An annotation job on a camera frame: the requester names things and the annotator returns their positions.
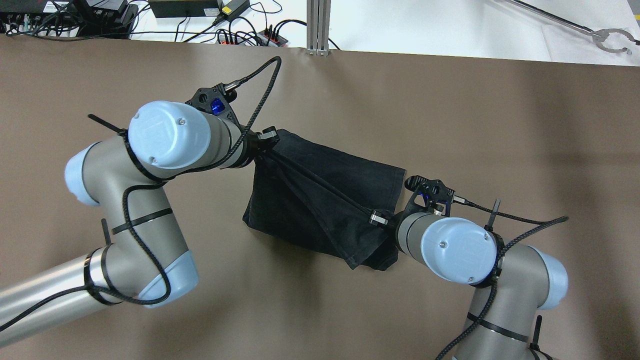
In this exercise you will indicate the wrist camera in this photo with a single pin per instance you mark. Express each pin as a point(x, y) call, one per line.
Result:
point(216, 100)
point(430, 196)

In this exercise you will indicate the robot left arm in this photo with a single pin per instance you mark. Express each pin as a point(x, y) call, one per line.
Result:
point(146, 260)

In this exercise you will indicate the metal grabber tool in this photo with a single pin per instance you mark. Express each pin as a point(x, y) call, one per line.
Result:
point(598, 37)

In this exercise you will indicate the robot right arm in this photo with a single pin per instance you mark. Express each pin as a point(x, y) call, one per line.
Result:
point(512, 281)

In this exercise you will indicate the black t-shirt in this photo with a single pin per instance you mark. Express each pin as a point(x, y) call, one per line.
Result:
point(322, 199)

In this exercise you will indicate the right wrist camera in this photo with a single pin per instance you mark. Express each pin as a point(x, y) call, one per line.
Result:
point(430, 196)

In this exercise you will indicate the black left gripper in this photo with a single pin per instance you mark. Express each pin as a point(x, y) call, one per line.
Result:
point(253, 144)

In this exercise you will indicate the power strip with cables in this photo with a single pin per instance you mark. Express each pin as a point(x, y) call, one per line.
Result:
point(267, 37)

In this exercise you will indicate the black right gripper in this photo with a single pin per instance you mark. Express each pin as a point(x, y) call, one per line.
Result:
point(390, 223)

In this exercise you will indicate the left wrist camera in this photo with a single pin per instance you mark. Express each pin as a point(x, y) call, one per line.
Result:
point(216, 100)

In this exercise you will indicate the aluminium frame post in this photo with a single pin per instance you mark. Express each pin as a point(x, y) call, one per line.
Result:
point(317, 27)

